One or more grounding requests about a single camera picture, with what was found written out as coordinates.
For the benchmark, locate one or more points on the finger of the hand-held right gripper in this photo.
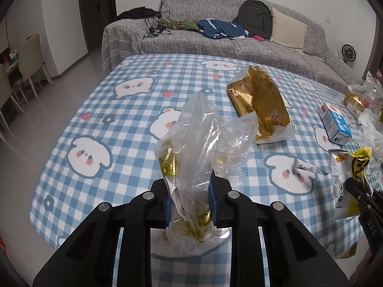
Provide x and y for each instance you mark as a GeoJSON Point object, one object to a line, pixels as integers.
{"type": "Point", "coordinates": [357, 191]}

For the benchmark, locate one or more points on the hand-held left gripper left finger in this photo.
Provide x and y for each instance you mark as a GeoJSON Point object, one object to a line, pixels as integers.
{"type": "Point", "coordinates": [167, 212]}

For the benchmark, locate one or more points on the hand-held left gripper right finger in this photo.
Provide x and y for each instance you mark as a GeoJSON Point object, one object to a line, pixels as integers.
{"type": "Point", "coordinates": [212, 203]}

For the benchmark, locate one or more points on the yellow snack wrapper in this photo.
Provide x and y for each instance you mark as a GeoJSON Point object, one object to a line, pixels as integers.
{"type": "Point", "coordinates": [341, 185]}

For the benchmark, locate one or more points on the clear plastic bag gold trim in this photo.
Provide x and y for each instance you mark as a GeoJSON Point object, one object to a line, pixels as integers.
{"type": "Point", "coordinates": [197, 131]}

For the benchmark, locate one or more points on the torn white wrapper strip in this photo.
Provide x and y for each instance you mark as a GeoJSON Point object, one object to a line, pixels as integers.
{"type": "Point", "coordinates": [308, 169]}

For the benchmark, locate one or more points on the white plastic bag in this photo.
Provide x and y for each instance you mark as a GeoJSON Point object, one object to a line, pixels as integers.
{"type": "Point", "coordinates": [371, 128]}

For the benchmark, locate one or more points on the blue milk carton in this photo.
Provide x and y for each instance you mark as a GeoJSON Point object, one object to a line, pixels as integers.
{"type": "Point", "coordinates": [335, 122]}

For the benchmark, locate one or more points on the gold box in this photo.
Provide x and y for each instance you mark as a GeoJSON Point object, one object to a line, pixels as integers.
{"type": "Point", "coordinates": [353, 100]}

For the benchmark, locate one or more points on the large clear plastic bag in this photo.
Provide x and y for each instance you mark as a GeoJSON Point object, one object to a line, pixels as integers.
{"type": "Point", "coordinates": [374, 86]}

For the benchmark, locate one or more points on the gold bread bag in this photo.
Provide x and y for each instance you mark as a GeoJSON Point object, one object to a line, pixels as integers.
{"type": "Point", "coordinates": [257, 101]}

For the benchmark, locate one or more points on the small white fan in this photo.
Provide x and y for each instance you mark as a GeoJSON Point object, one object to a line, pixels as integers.
{"type": "Point", "coordinates": [348, 53]}

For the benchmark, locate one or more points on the blue checked tablecloth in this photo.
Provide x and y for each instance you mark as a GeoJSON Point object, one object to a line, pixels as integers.
{"type": "Point", "coordinates": [134, 65]}

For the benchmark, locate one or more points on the grey sofa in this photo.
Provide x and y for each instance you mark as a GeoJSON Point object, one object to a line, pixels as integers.
{"type": "Point", "coordinates": [209, 44]}

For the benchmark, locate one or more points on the pink cloth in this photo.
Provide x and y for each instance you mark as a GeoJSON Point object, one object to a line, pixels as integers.
{"type": "Point", "coordinates": [258, 37]}

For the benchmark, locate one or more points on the beige pillow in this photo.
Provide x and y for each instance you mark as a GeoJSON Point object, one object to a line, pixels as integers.
{"type": "Point", "coordinates": [288, 31]}

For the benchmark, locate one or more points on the blue jacket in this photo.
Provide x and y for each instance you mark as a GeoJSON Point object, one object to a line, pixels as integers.
{"type": "Point", "coordinates": [221, 28]}

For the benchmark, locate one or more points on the green cloth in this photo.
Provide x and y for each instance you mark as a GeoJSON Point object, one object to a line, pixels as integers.
{"type": "Point", "coordinates": [185, 25]}

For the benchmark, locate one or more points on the black backpack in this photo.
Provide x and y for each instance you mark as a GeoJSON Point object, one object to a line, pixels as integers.
{"type": "Point", "coordinates": [254, 18]}

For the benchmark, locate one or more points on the black cloth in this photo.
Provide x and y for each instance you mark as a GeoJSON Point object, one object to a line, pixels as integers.
{"type": "Point", "coordinates": [134, 12]}

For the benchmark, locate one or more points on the beige dining chair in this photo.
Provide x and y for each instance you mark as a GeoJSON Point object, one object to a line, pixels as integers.
{"type": "Point", "coordinates": [31, 56]}
{"type": "Point", "coordinates": [6, 89]}

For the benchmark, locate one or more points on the dark door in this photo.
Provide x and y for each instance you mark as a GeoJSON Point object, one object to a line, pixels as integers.
{"type": "Point", "coordinates": [98, 12]}

